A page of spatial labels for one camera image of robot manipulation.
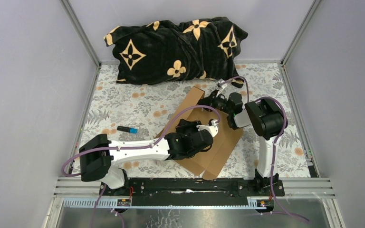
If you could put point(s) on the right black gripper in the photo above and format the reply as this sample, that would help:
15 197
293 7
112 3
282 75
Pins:
210 100

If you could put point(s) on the brown cardboard box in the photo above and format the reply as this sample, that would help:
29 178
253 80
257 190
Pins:
206 164

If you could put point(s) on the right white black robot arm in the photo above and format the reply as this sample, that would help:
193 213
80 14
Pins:
267 120

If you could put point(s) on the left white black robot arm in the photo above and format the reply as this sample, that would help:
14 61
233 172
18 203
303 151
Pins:
100 157

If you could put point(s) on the black blanket with tan flowers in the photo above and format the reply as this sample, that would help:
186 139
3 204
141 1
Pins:
163 51

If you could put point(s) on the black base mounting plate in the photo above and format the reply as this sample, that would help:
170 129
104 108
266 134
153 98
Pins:
192 191

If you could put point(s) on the black blue marker pen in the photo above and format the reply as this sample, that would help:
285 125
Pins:
127 129

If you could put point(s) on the floral patterned table mat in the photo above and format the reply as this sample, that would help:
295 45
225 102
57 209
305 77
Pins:
149 108

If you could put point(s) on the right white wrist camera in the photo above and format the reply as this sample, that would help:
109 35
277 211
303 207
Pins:
221 85

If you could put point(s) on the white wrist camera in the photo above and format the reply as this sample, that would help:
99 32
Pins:
212 127
221 85

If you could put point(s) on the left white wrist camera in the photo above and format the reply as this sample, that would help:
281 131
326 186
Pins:
212 127

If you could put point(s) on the aluminium frame rail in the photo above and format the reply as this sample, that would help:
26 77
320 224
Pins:
79 194

